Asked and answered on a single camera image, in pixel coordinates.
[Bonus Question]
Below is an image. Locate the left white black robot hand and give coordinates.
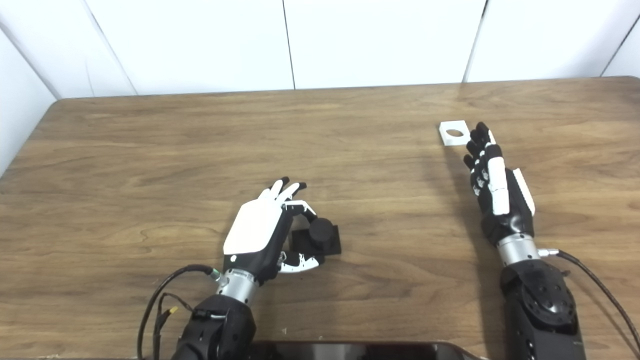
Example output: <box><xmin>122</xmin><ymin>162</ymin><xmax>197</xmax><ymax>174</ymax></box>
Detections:
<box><xmin>222</xmin><ymin>176</ymin><xmax>326</xmax><ymax>286</ymax></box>

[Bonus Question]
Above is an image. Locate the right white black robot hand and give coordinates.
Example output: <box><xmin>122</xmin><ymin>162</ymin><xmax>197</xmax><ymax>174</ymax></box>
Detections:
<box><xmin>463</xmin><ymin>121</ymin><xmax>536</xmax><ymax>247</ymax></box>

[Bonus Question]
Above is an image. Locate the black peg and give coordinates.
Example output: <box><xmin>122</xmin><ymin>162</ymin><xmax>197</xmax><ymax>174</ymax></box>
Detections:
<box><xmin>289</xmin><ymin>217</ymin><xmax>343</xmax><ymax>258</ymax></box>

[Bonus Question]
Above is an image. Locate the white square piece with hole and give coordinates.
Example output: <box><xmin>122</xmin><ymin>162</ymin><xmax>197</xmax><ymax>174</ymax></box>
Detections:
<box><xmin>439</xmin><ymin>120</ymin><xmax>472</xmax><ymax>147</ymax></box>

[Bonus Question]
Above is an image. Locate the dark robot torso edge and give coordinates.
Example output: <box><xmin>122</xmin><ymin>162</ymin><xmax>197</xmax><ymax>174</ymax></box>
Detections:
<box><xmin>250</xmin><ymin>341</ymin><xmax>488</xmax><ymax>360</ymax></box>

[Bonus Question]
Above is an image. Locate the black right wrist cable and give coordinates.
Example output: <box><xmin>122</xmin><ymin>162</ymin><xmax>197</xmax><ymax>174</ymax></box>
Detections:
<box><xmin>539</xmin><ymin>248</ymin><xmax>640</xmax><ymax>351</ymax></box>

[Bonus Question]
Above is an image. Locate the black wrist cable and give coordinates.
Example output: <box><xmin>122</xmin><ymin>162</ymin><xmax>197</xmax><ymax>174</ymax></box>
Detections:
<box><xmin>137</xmin><ymin>264</ymin><xmax>223</xmax><ymax>360</ymax></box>
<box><xmin>539</xmin><ymin>248</ymin><xmax>640</xmax><ymax>351</ymax></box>

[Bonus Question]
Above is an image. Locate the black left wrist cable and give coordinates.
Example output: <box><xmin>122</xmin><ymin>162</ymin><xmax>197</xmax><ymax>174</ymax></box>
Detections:
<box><xmin>137</xmin><ymin>264</ymin><xmax>223</xmax><ymax>360</ymax></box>

